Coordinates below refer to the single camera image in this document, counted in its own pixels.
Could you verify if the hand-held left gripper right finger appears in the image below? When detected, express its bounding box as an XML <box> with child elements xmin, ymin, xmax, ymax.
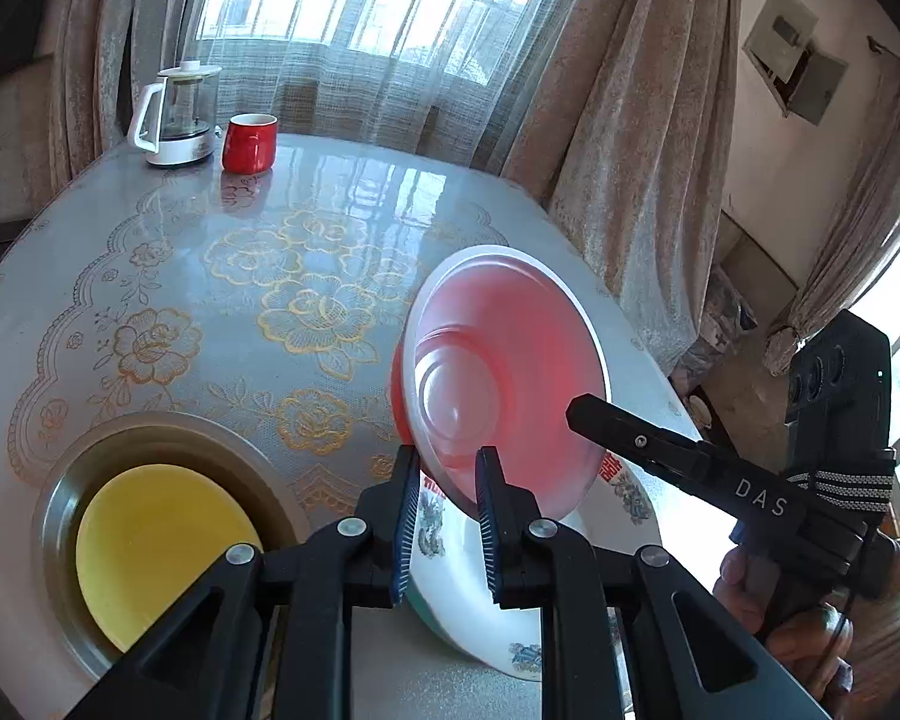
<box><xmin>474</xmin><ymin>446</ymin><xmax>833</xmax><ymax>720</ymax></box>

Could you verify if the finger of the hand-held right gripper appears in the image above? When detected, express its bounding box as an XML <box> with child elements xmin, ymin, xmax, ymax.
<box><xmin>566</xmin><ymin>394</ymin><xmax>710</xmax><ymax>496</ymax></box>

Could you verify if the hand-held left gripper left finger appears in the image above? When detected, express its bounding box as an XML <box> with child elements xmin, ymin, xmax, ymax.
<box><xmin>67</xmin><ymin>444</ymin><xmax>421</xmax><ymax>720</ymax></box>

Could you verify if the white dragon print plate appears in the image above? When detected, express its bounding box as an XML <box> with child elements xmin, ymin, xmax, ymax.
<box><xmin>409</xmin><ymin>454</ymin><xmax>665</xmax><ymax>683</ymax></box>

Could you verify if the red plastic bowl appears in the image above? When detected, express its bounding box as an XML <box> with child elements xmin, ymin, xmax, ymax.
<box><xmin>390</xmin><ymin>244</ymin><xmax>612</xmax><ymax>522</ymax></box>

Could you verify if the stainless steel bowl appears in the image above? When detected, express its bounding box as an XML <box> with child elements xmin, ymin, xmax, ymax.
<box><xmin>31</xmin><ymin>411</ymin><xmax>305</xmax><ymax>680</ymax></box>

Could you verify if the yellow plate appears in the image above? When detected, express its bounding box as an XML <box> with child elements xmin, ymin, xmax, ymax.
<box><xmin>75</xmin><ymin>463</ymin><xmax>265</xmax><ymax>653</ymax></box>

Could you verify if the person's right hand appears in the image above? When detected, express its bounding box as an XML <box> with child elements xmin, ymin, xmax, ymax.
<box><xmin>714</xmin><ymin>542</ymin><xmax>854</xmax><ymax>698</ymax></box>

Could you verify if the lace floral tablecloth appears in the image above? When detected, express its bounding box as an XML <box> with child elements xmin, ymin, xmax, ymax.
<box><xmin>0</xmin><ymin>131</ymin><xmax>713</xmax><ymax>720</ymax></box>

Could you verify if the beige patterned curtain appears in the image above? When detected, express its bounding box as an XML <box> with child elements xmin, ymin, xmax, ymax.
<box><xmin>45</xmin><ymin>0</ymin><xmax>218</xmax><ymax>181</ymax></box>
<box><xmin>495</xmin><ymin>0</ymin><xmax>743</xmax><ymax>376</ymax></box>

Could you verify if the tied beige curtain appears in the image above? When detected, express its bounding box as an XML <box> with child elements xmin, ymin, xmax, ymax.
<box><xmin>765</xmin><ymin>52</ymin><xmax>900</xmax><ymax>361</ymax></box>

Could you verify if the red mug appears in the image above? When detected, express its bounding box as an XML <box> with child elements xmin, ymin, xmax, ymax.
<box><xmin>221</xmin><ymin>112</ymin><xmax>278</xmax><ymax>173</ymax></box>

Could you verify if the white sheer curtain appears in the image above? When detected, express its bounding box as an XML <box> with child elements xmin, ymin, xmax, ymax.
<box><xmin>187</xmin><ymin>0</ymin><xmax>608</xmax><ymax>166</ymax></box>

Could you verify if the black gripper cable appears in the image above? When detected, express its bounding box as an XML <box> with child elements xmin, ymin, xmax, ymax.
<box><xmin>814</xmin><ymin>585</ymin><xmax>860</xmax><ymax>691</ymax></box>

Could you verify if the open wall electrical box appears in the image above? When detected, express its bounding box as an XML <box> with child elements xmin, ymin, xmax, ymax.
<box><xmin>742</xmin><ymin>0</ymin><xmax>848</xmax><ymax>128</ymax></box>

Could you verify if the glass kettle with white handle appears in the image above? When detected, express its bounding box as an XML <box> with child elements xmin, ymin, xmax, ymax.
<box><xmin>126</xmin><ymin>60</ymin><xmax>224</xmax><ymax>168</ymax></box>

